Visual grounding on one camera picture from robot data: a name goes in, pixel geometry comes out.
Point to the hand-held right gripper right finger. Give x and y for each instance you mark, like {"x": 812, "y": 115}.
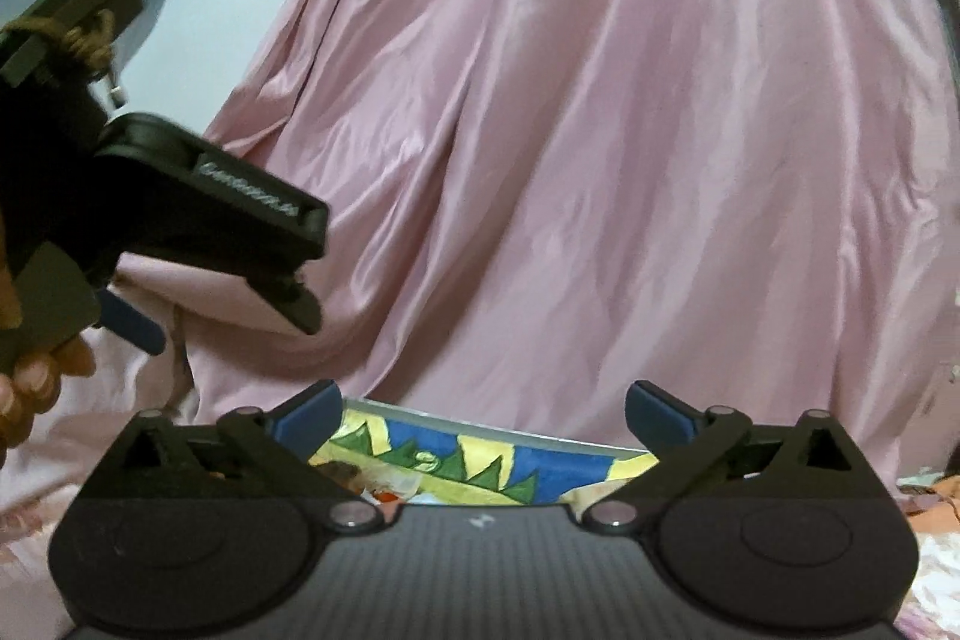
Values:
{"x": 660, "y": 419}

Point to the person's left hand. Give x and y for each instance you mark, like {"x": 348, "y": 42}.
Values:
{"x": 34, "y": 385}

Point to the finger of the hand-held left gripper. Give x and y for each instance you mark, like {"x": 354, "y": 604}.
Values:
{"x": 289, "y": 299}
{"x": 135, "y": 323}

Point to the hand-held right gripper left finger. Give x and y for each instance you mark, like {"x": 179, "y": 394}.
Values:
{"x": 307, "y": 419}

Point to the grey box blue yellow lining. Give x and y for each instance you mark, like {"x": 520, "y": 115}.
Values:
{"x": 480, "y": 452}

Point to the pink satin curtain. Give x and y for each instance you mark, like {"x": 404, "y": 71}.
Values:
{"x": 600, "y": 160}

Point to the clear packet brown snack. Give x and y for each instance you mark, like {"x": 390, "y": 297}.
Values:
{"x": 341, "y": 473}

